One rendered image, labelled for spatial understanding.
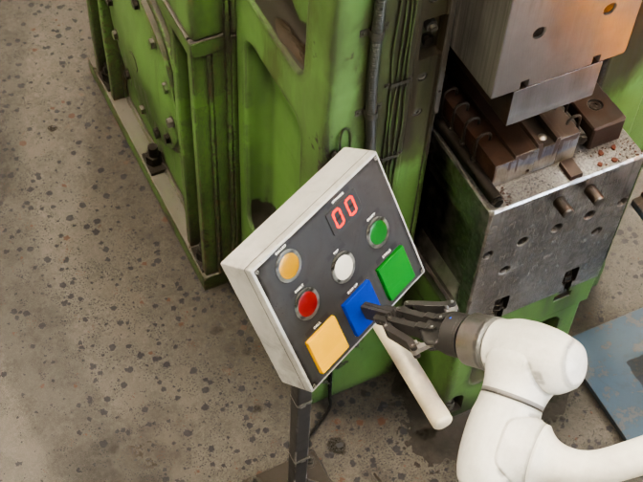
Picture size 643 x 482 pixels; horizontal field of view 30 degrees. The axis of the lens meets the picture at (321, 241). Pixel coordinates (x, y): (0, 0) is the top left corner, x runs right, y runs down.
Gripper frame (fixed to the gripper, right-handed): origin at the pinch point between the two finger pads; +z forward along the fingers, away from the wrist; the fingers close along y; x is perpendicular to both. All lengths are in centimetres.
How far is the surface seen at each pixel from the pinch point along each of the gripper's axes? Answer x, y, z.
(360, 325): -1.8, -2.3, 3.6
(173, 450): -64, -9, 94
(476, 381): -76, 49, 42
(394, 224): 8.2, 14.4, 4.4
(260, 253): 22.8, -12.8, 5.9
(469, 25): 31, 45, 1
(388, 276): 1.4, 7.7, 3.6
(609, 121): -7, 71, -3
